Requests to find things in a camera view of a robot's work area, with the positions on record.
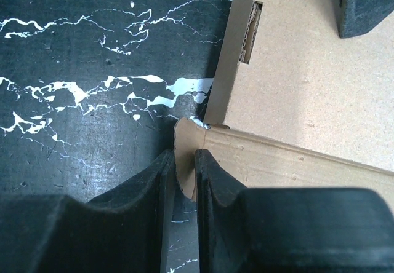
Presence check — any brown cardboard box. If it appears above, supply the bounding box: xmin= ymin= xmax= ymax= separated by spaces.
xmin=174 ymin=0 xmax=393 ymax=204

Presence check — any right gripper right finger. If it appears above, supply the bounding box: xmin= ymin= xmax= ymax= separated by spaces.
xmin=195 ymin=149 xmax=393 ymax=272

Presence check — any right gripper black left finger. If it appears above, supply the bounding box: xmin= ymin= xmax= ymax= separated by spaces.
xmin=1 ymin=150 xmax=175 ymax=272

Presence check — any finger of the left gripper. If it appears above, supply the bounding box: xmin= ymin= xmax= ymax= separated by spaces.
xmin=338 ymin=0 xmax=393 ymax=39

